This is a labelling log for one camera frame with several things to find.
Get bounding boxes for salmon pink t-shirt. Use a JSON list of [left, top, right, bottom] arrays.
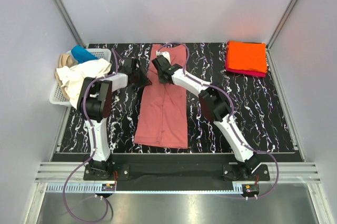
[[133, 44, 189, 149]]

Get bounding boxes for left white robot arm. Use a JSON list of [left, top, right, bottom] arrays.
[[77, 58, 152, 180]]

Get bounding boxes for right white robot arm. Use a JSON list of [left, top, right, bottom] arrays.
[[152, 52, 262, 180]]

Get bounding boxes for blue t-shirt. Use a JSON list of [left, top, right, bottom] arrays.
[[71, 45, 98, 64]]

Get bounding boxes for white t-shirt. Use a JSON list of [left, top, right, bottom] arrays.
[[56, 59, 112, 108]]

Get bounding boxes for beige t-shirt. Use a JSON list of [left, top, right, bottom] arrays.
[[55, 53, 78, 90]]

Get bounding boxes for folded orange t-shirt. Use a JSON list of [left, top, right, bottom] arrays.
[[225, 41, 267, 74]]

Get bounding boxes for folded magenta t-shirt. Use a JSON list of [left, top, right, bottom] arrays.
[[225, 50, 267, 77]]

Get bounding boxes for white plastic laundry basket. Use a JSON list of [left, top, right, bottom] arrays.
[[49, 48, 112, 107]]

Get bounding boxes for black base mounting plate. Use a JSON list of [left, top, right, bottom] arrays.
[[84, 154, 270, 192]]

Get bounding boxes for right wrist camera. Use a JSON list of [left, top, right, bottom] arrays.
[[156, 51, 171, 62]]

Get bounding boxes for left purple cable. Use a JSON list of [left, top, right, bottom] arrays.
[[62, 47, 122, 221]]

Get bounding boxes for purple cable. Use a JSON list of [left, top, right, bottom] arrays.
[[62, 47, 122, 221], [156, 41, 280, 200]]

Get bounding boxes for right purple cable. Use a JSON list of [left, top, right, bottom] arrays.
[[156, 41, 280, 200]]

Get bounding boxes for right aluminium frame post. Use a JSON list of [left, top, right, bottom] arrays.
[[266, 0, 316, 50]]

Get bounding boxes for aluminium frame post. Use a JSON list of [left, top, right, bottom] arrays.
[[266, 0, 316, 50], [53, 0, 86, 47]]

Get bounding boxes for left aluminium frame post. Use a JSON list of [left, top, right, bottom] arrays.
[[53, 0, 86, 47]]

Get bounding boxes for white slotted cable duct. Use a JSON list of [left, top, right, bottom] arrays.
[[46, 182, 247, 194]]

